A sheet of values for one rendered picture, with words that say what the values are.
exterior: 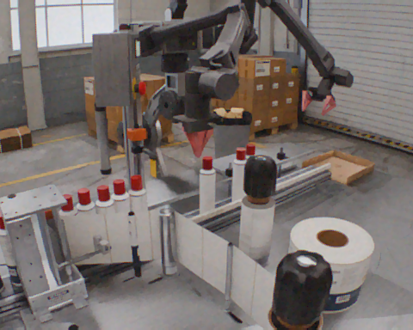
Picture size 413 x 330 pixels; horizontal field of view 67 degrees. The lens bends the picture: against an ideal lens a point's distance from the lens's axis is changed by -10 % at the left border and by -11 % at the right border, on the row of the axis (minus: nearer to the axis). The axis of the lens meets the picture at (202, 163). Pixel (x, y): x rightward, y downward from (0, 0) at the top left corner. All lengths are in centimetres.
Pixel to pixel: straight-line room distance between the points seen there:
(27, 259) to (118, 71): 49
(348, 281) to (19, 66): 595
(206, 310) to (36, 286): 39
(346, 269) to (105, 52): 75
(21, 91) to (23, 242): 562
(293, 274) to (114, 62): 66
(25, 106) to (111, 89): 548
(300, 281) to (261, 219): 42
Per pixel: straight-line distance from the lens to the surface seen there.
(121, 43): 89
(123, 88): 90
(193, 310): 82
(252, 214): 86
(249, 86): 478
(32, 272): 80
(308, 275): 47
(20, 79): 628
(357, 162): 193
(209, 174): 109
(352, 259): 79
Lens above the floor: 146
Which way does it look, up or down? 21 degrees down
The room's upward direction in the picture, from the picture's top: straight up
